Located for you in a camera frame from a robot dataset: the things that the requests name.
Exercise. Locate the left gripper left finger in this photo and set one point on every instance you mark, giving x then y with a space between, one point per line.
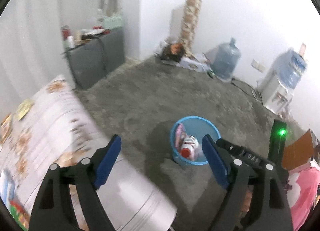
53 209

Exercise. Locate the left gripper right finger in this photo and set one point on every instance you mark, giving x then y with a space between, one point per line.
255 198

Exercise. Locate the large green snack bag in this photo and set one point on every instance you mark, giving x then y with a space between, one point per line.
19 214

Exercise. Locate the light blue tissue box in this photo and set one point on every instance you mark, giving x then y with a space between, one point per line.
7 187

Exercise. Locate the white yogurt bottle red cap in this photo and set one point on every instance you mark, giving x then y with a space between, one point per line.
190 148

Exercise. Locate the purple blue snack bag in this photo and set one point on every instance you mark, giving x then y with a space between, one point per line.
180 135

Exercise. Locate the blue plastic trash bin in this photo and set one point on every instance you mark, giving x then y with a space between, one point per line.
198 127

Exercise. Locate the water dispenser with jug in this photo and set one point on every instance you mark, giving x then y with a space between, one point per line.
277 88

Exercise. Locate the floral tablecloth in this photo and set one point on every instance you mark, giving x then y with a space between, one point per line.
58 129

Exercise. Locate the orange noodle packet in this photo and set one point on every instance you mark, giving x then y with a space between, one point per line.
6 128

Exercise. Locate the yellow green snack packet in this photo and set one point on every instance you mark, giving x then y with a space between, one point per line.
23 109

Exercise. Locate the blue water jug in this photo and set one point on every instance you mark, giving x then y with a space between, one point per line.
226 60

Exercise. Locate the black orange bag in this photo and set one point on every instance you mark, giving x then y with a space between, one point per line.
173 52

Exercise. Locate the grey cabinet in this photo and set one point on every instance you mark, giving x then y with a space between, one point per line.
94 60

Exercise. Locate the grey curtain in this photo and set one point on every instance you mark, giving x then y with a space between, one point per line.
32 45

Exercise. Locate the patterned tall board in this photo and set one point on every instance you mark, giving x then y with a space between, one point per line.
190 19

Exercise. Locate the white small bottle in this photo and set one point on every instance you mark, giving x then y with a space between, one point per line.
70 42

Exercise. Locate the red thermos bottle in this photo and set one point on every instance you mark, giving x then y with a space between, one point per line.
66 32

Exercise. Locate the mint green organizer box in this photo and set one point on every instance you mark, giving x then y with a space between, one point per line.
113 22

